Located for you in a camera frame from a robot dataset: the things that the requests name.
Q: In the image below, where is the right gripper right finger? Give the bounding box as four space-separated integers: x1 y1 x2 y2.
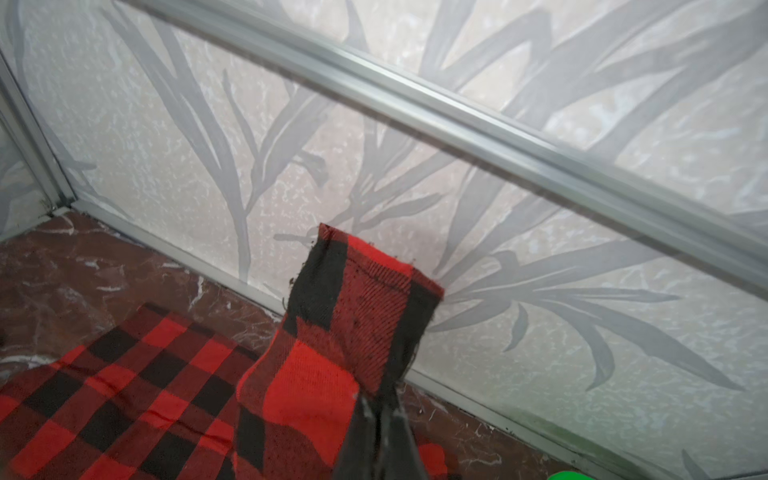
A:
380 395 429 480

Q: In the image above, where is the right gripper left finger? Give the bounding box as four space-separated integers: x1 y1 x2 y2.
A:
332 394 378 480

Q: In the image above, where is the red black plaid shirt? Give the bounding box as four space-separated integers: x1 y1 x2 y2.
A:
1 224 458 479

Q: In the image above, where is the green plastic basket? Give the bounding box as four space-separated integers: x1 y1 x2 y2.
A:
547 471 593 480

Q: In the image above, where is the aluminium frame crossbar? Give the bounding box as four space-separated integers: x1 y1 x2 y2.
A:
139 1 767 290

